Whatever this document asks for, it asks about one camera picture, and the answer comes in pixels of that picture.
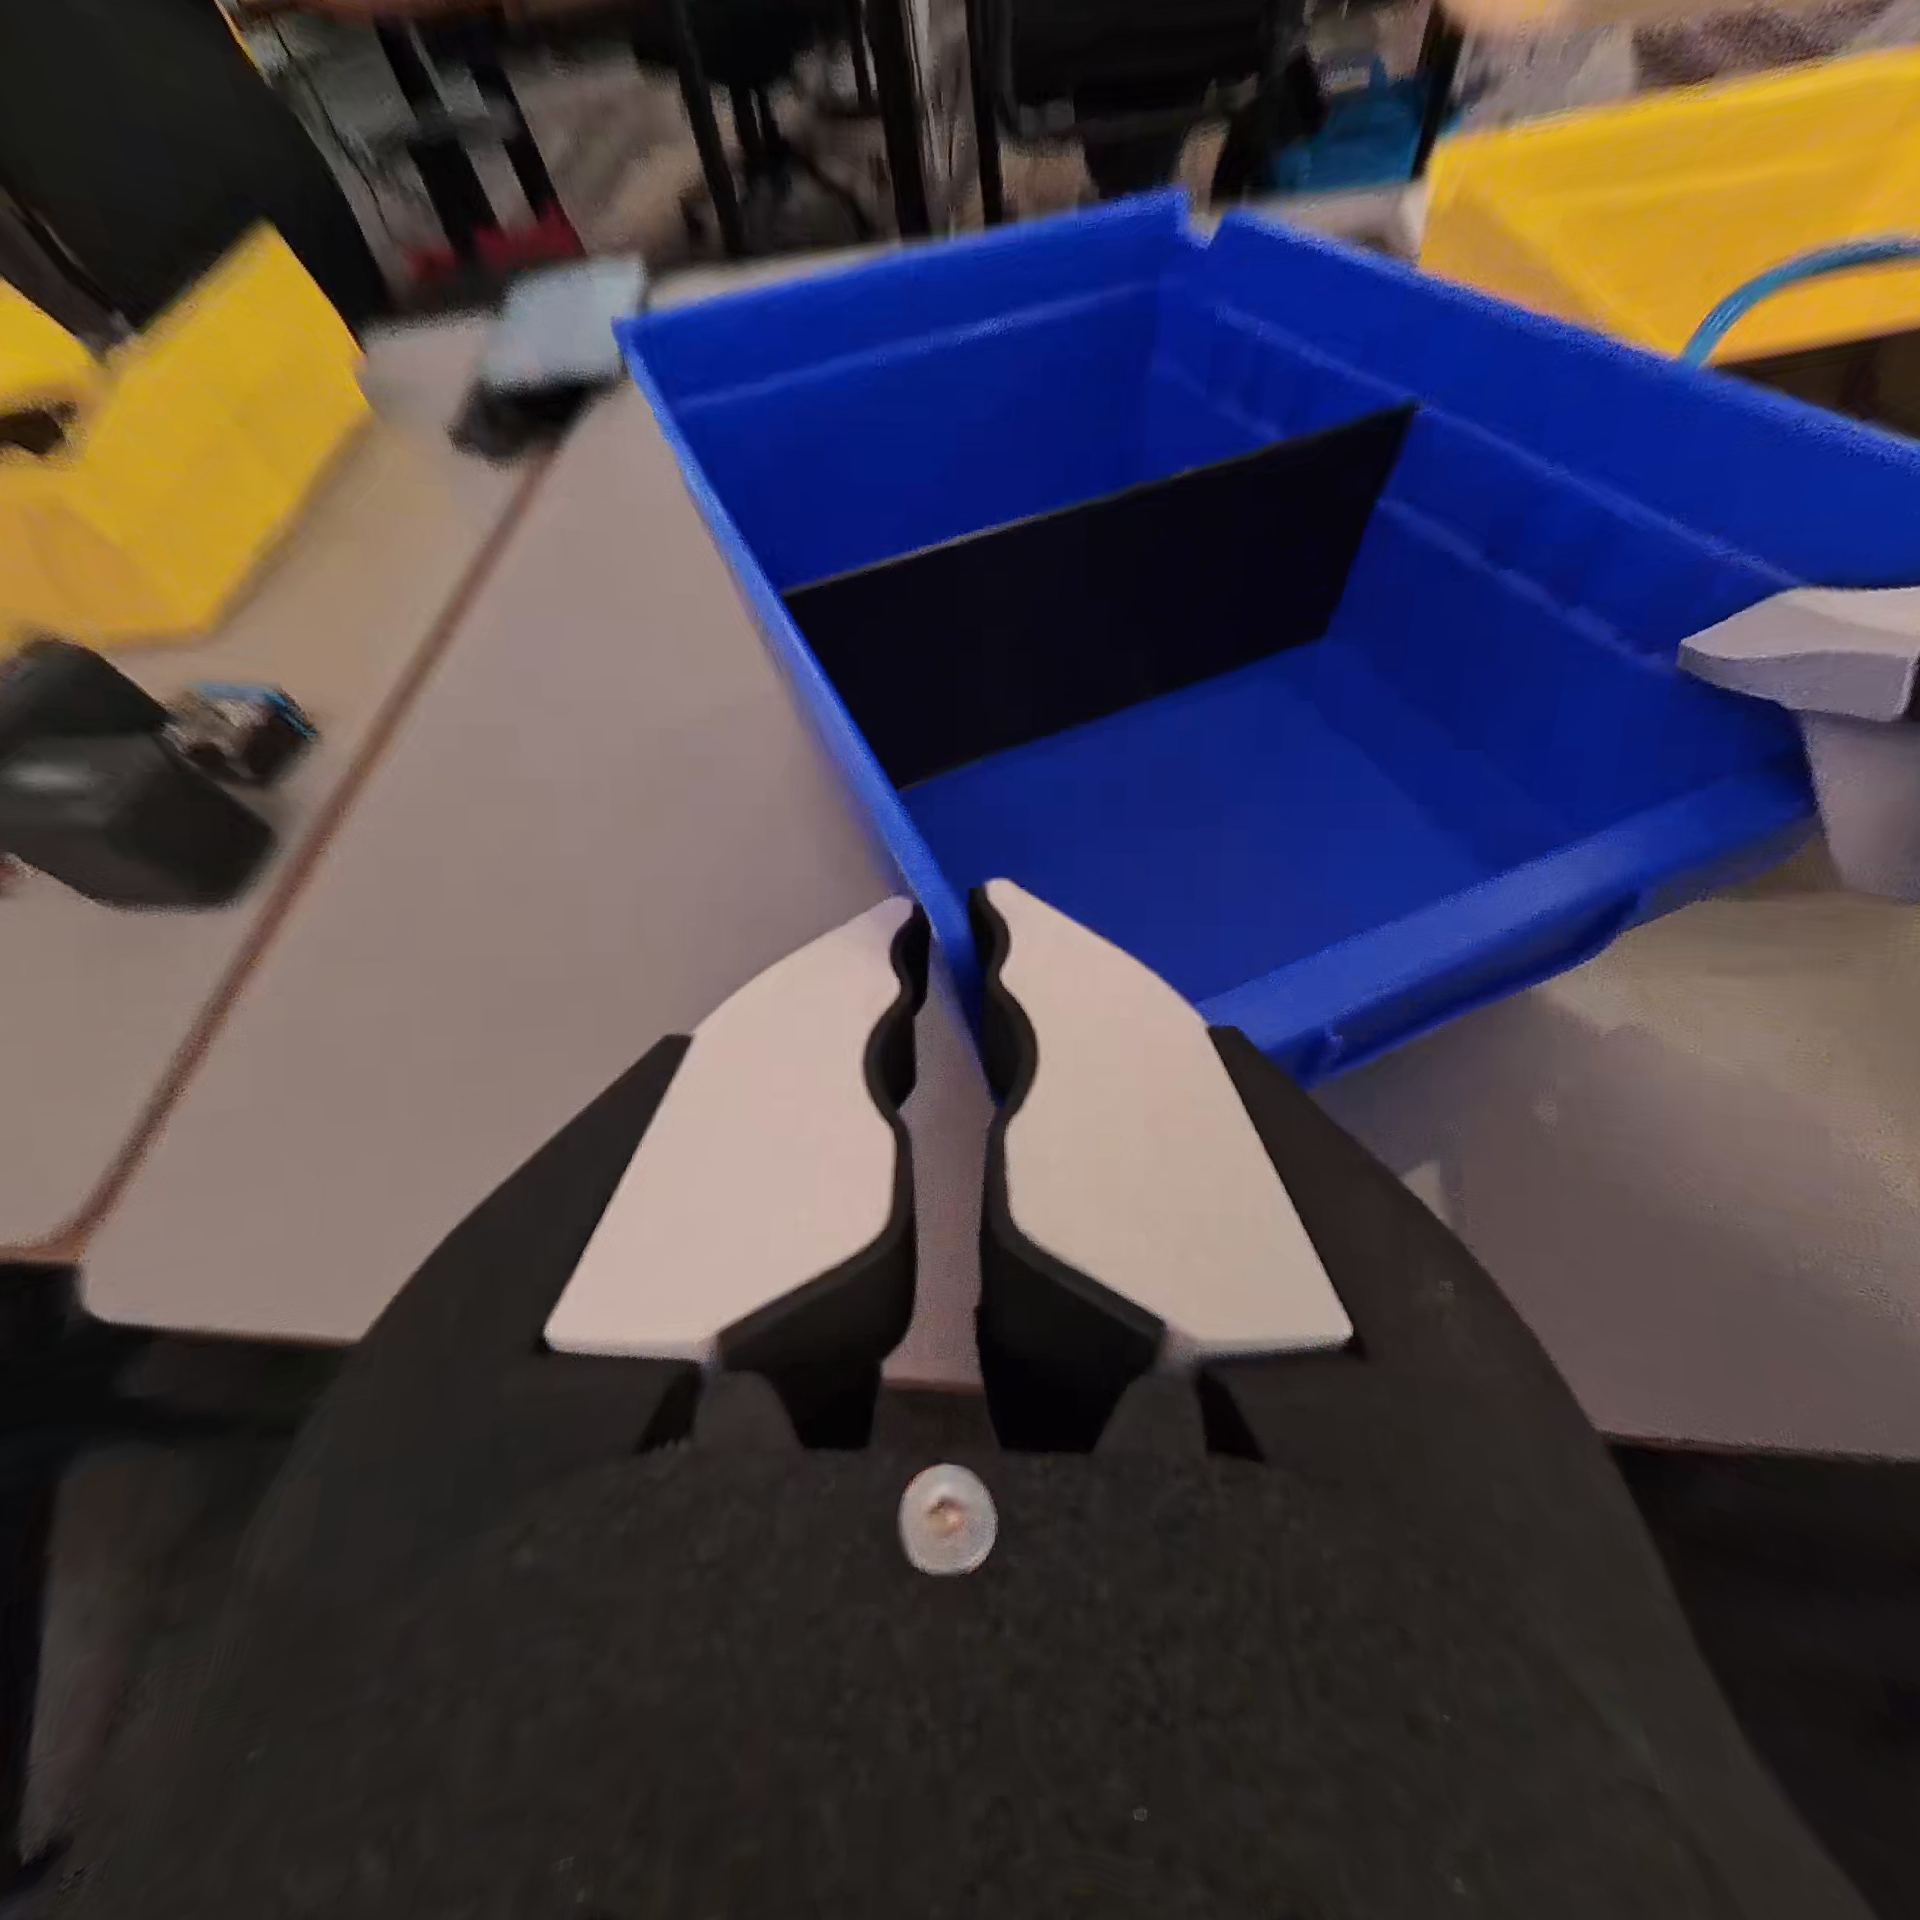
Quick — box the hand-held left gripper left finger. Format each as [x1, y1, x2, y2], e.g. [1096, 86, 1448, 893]
[539, 893, 931, 1365]

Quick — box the blue ethernet cable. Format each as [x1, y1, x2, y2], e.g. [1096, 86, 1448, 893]
[1679, 240, 1920, 368]

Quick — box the black bin divider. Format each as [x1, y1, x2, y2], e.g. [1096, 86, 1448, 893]
[785, 404, 1421, 789]

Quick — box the yellow box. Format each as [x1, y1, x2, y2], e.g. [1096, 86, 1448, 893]
[0, 224, 375, 651]

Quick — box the yellow plastic bin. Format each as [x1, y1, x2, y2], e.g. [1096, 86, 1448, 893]
[1417, 42, 1920, 366]

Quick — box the black box device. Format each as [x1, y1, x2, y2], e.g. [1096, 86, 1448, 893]
[0, 641, 279, 908]

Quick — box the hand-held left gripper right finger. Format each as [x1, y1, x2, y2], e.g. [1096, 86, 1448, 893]
[969, 880, 1360, 1371]

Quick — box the blue plastic bin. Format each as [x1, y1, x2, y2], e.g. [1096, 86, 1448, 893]
[615, 185, 1920, 1089]

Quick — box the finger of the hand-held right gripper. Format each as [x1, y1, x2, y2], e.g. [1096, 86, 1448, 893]
[1677, 585, 1920, 725]
[1800, 715, 1920, 904]

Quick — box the small black blue gadget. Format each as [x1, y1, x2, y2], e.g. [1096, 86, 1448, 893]
[162, 681, 321, 784]

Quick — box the grey flat device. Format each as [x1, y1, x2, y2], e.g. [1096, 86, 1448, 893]
[449, 254, 650, 456]

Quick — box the black chair back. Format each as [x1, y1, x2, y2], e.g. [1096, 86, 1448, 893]
[0, 0, 384, 327]

